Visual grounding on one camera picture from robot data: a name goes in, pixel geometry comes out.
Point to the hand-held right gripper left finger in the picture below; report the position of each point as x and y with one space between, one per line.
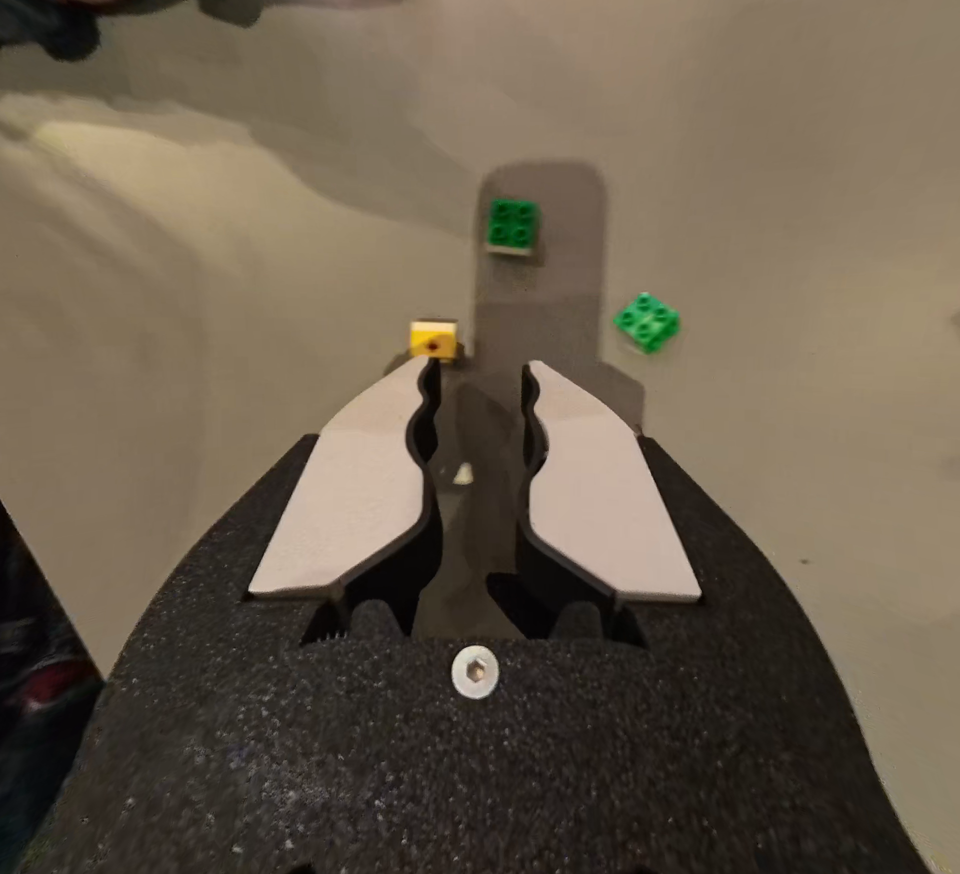
352 506

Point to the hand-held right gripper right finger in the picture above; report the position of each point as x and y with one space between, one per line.
607 506

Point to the person's dark clothing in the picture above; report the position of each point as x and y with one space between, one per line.
37 701

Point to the small white toy piece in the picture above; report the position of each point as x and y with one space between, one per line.
464 475

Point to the green square toy brick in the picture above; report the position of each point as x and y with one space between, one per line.
513 222
646 322

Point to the yellow white toy brick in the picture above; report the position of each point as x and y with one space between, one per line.
433 341

